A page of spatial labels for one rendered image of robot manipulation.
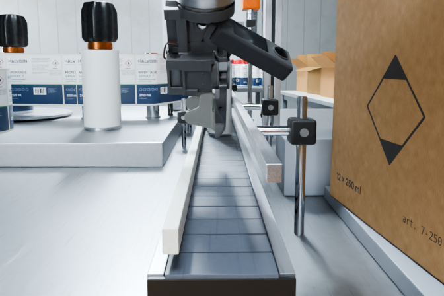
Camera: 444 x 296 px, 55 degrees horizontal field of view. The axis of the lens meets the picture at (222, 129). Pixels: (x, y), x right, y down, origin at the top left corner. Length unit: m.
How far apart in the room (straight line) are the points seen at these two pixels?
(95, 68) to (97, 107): 0.09
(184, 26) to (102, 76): 0.52
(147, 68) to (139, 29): 3.82
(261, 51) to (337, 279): 0.28
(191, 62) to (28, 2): 4.80
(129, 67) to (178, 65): 0.71
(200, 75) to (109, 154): 0.38
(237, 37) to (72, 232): 0.31
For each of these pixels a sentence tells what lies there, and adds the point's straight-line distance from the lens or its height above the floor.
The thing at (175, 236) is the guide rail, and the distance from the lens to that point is 0.32.
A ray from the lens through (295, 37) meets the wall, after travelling 5.25.
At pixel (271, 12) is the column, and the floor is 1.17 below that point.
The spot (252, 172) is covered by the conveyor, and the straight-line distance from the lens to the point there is 0.62.
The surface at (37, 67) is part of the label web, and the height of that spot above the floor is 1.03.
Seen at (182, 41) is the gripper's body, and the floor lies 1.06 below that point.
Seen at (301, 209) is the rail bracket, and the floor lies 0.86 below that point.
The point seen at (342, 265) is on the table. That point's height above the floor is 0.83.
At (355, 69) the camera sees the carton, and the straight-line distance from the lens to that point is 0.54.
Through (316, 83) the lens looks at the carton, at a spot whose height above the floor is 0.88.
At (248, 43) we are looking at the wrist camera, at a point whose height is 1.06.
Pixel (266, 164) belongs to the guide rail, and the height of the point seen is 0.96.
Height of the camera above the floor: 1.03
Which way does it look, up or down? 8 degrees down
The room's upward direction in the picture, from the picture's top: straight up
